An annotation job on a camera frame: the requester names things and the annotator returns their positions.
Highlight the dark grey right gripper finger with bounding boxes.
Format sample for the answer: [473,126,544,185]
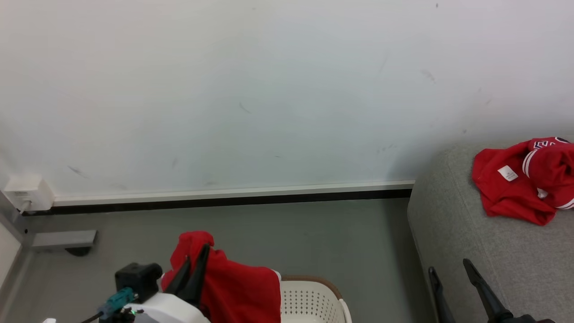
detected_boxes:
[428,267,457,323]
[463,258,514,323]

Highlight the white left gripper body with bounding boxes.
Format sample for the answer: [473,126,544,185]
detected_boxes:
[122,292,211,323]

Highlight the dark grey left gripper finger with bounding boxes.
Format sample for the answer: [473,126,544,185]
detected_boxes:
[178,244,211,306]
[164,257,192,295]

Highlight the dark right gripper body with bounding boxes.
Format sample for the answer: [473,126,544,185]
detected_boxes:
[492,315,557,323]

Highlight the plain red garment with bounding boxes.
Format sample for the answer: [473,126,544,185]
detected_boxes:
[161,231,282,323]

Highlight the red jersey with white stripes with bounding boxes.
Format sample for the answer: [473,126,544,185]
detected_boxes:
[471,137,574,226]

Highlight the white perforated laundry basket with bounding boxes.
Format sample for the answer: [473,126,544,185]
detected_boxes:
[274,275,353,323]

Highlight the grey fabric sofa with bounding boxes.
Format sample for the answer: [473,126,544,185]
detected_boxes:
[407,140,574,323]

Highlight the black and white baseboard strip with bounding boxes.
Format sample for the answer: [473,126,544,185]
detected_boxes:
[22,180,415,216]

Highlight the grey metal foot bar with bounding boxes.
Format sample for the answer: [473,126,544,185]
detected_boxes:
[30,230,98,257]

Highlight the teal cable connector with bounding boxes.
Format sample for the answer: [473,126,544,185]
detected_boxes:
[98,287,139,320]

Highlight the white wall socket box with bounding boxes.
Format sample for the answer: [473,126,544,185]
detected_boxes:
[3,176,55,213]

